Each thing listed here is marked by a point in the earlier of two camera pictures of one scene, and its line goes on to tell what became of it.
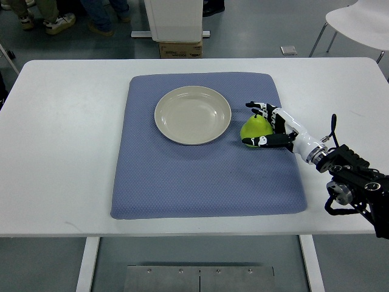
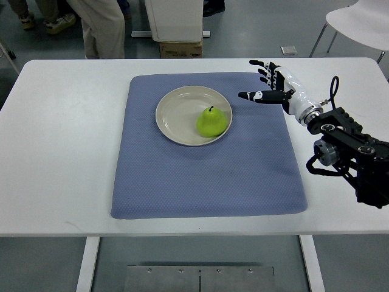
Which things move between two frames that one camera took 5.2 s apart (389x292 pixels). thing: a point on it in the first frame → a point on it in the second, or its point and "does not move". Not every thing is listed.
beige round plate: x=192 y=115 does not move
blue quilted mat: x=158 y=177 does not move
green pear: x=256 y=127 → x=211 y=122
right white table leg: x=312 y=263 does not move
